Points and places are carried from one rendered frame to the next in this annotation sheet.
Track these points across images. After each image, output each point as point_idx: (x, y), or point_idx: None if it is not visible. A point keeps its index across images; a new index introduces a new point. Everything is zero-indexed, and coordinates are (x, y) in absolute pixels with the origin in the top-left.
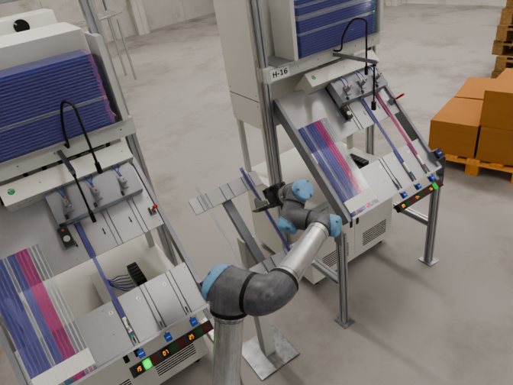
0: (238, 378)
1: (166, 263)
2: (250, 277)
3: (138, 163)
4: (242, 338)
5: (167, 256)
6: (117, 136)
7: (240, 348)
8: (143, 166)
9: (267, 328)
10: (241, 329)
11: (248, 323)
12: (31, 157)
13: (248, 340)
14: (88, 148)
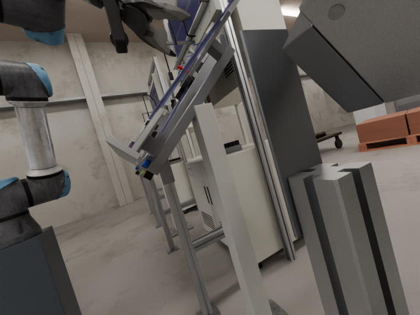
0: (27, 157)
1: (246, 149)
2: None
3: (227, 42)
4: (20, 124)
5: (254, 145)
6: (209, 19)
7: (20, 131)
8: (230, 45)
9: (245, 291)
10: (16, 115)
11: (320, 309)
12: (189, 49)
13: (288, 312)
14: (201, 35)
